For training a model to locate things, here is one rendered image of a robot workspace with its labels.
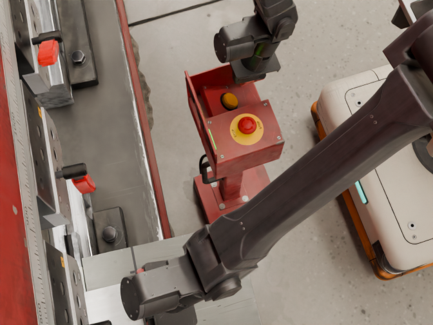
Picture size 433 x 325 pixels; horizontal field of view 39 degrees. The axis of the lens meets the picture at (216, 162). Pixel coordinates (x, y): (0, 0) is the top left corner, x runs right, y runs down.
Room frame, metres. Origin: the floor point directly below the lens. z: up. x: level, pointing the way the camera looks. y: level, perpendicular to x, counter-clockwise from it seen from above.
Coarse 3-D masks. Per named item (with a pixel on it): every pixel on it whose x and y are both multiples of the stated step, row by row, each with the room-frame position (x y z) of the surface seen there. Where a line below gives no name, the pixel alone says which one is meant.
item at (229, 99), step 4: (224, 96) 0.57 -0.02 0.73; (228, 96) 0.57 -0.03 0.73; (232, 96) 0.58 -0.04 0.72; (224, 100) 0.56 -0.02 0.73; (228, 100) 0.56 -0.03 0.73; (232, 100) 0.56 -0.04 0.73; (236, 100) 0.57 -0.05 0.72; (224, 104) 0.55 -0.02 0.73; (228, 104) 0.55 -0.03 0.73; (232, 104) 0.55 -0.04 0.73; (236, 104) 0.56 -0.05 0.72; (232, 108) 0.55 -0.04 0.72
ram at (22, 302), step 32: (0, 64) 0.30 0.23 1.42; (0, 96) 0.26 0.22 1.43; (0, 128) 0.22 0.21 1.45; (0, 160) 0.18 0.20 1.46; (0, 192) 0.15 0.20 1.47; (32, 192) 0.18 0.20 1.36; (0, 224) 0.12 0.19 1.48; (0, 256) 0.09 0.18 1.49; (0, 288) 0.06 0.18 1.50; (32, 288) 0.07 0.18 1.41; (0, 320) 0.03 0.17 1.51; (32, 320) 0.04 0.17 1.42
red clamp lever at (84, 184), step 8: (64, 168) 0.24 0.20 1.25; (72, 168) 0.24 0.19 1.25; (80, 168) 0.24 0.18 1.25; (56, 176) 0.23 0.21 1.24; (64, 176) 0.23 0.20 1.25; (72, 176) 0.23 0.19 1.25; (80, 176) 0.23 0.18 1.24; (88, 176) 0.24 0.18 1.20; (80, 184) 0.23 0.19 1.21; (88, 184) 0.23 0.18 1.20; (80, 192) 0.23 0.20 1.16; (88, 192) 0.23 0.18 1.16
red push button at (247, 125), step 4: (240, 120) 0.48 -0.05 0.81; (244, 120) 0.48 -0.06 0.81; (248, 120) 0.48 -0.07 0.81; (252, 120) 0.48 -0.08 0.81; (240, 124) 0.47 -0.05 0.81; (244, 124) 0.47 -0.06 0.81; (248, 124) 0.47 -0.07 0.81; (252, 124) 0.47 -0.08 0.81; (240, 128) 0.46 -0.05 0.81; (244, 128) 0.46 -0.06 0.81; (248, 128) 0.46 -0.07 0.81; (252, 128) 0.46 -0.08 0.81; (244, 132) 0.46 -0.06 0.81; (248, 132) 0.46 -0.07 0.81; (252, 132) 0.46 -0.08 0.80
